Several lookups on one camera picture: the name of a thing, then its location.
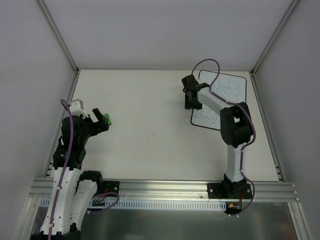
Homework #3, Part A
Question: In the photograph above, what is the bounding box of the left aluminium frame post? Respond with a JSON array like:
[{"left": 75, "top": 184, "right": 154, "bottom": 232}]
[{"left": 36, "top": 0, "right": 80, "bottom": 178}]

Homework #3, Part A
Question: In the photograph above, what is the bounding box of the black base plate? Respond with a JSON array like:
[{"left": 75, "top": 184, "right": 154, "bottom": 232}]
[
  {"left": 103, "top": 180, "right": 120, "bottom": 198},
  {"left": 207, "top": 182, "right": 253, "bottom": 200}
]

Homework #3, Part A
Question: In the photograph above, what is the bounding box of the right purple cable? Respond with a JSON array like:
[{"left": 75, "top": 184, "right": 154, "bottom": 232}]
[{"left": 191, "top": 59, "right": 256, "bottom": 215}]

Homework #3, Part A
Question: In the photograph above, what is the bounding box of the purple cable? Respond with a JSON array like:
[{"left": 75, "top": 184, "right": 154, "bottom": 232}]
[
  {"left": 191, "top": 59, "right": 256, "bottom": 215},
  {"left": 47, "top": 98, "right": 120, "bottom": 240}
]

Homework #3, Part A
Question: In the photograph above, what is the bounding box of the green whiteboard eraser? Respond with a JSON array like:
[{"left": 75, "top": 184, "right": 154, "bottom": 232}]
[{"left": 103, "top": 113, "right": 112, "bottom": 126}]

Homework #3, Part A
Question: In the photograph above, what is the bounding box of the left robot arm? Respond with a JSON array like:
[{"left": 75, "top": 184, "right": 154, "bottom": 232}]
[{"left": 30, "top": 103, "right": 109, "bottom": 240}]

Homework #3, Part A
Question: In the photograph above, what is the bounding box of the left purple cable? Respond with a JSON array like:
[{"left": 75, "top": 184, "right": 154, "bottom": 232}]
[{"left": 47, "top": 98, "right": 120, "bottom": 240}]

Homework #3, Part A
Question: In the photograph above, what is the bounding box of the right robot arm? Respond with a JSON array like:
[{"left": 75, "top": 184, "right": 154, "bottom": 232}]
[{"left": 181, "top": 74, "right": 255, "bottom": 199}]

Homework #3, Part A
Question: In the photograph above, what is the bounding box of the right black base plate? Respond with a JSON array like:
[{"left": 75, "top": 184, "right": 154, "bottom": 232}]
[{"left": 207, "top": 182, "right": 253, "bottom": 200}]

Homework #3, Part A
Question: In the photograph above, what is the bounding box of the aluminium frame post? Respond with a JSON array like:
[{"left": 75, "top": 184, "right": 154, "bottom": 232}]
[
  {"left": 36, "top": 0, "right": 80, "bottom": 178},
  {"left": 250, "top": 0, "right": 301, "bottom": 181}
]

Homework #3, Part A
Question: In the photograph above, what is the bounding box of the aluminium mounting rail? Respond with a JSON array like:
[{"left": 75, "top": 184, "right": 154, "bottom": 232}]
[{"left": 29, "top": 176, "right": 300, "bottom": 202}]

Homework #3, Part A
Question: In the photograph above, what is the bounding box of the right aluminium frame post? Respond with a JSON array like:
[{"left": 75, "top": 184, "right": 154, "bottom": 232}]
[{"left": 250, "top": 0, "right": 301, "bottom": 181}]

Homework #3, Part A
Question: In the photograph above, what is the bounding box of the small whiteboard black frame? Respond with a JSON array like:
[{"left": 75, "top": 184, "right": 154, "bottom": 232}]
[{"left": 190, "top": 69, "right": 248, "bottom": 131}]

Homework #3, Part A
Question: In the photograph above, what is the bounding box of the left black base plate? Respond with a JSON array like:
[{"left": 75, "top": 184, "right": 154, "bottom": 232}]
[{"left": 103, "top": 180, "right": 120, "bottom": 198}]

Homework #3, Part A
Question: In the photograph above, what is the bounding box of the white slotted cable duct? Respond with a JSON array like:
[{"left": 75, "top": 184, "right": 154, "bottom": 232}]
[{"left": 39, "top": 198, "right": 227, "bottom": 212}]

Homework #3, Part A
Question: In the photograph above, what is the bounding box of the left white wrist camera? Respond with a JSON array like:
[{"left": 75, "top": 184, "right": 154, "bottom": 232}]
[{"left": 69, "top": 99, "right": 89, "bottom": 119}]

